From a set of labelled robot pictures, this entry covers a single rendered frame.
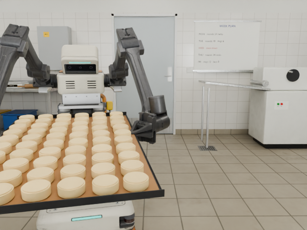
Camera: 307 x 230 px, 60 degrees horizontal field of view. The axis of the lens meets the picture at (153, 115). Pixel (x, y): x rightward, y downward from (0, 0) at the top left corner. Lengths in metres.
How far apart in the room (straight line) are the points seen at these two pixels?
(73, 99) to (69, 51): 0.28
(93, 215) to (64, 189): 1.34
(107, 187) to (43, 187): 0.11
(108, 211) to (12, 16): 4.10
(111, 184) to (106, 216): 1.35
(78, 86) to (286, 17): 4.21
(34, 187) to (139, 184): 0.19
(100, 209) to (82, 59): 0.96
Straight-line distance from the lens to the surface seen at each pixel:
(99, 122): 0.90
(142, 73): 1.12
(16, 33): 1.28
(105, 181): 0.52
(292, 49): 5.28
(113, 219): 1.87
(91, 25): 4.84
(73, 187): 0.51
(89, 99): 1.65
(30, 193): 0.52
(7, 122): 4.68
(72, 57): 1.60
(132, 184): 0.51
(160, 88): 4.72
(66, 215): 1.87
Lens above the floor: 1.18
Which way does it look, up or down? 10 degrees down
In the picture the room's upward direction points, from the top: straight up
